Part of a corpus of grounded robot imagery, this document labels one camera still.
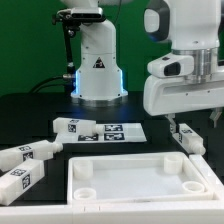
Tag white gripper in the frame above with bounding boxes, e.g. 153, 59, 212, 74
143, 72, 224, 134

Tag white desk top tray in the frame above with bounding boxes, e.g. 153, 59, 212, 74
67, 152, 214, 205

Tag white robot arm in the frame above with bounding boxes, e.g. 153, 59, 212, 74
60, 0, 224, 117

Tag white marker base sheet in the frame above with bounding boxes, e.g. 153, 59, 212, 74
56, 123, 146, 143

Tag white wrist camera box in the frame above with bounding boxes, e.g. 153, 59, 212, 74
147, 53, 194, 79

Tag black camera on stand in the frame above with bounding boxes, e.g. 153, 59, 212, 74
51, 7, 107, 93

